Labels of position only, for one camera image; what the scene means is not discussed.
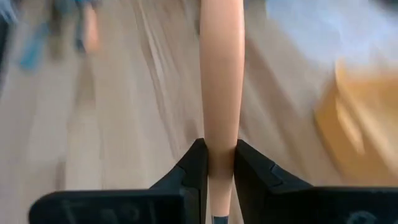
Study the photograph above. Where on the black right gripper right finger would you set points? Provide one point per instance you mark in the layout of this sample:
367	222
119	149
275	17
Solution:
311	207

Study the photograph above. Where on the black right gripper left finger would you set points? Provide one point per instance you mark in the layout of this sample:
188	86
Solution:
124	207

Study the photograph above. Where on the orange plastic bin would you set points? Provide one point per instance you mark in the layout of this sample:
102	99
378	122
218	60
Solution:
357	124

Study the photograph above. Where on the white plastic bin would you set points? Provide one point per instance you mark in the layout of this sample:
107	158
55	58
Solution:
326	31

